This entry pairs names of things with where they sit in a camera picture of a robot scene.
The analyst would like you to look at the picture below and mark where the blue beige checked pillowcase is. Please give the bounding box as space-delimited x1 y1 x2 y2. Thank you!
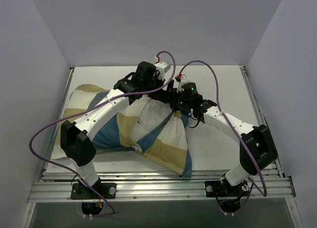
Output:
52 84 193 178

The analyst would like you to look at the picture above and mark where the white pillow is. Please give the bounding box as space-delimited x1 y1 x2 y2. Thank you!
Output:
121 95 172 142

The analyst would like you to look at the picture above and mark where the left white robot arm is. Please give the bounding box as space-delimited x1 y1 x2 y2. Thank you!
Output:
60 61 171 198

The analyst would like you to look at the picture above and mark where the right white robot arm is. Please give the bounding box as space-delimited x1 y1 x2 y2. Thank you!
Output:
173 82 278 195

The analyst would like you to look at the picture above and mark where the black thin wire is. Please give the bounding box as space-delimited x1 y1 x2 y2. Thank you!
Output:
185 109 206 129

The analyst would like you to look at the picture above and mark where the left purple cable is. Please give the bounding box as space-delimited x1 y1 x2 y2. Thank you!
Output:
29 50 177 218

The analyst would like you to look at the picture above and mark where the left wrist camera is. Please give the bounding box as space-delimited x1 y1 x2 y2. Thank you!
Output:
154 56 171 79

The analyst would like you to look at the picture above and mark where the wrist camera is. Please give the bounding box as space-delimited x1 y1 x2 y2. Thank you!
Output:
175 74 191 91
154 56 171 79

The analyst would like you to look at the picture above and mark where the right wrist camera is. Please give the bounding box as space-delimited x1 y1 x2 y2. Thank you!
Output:
175 74 191 91

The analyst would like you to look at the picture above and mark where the right side aluminium rail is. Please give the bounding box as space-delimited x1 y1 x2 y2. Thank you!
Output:
240 66 285 178

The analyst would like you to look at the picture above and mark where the left side aluminium rail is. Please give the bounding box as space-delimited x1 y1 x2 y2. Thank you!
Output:
58 67 75 119

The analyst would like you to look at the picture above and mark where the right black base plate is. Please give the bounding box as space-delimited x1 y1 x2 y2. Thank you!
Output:
204 180 249 198

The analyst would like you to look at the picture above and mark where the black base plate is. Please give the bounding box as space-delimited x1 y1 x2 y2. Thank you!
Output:
70 182 117 200
204 180 249 198

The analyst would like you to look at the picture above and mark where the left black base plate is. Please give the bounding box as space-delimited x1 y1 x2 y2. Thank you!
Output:
70 182 117 200

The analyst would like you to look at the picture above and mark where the aluminium mounting rail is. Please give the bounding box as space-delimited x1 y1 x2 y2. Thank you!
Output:
26 171 297 203

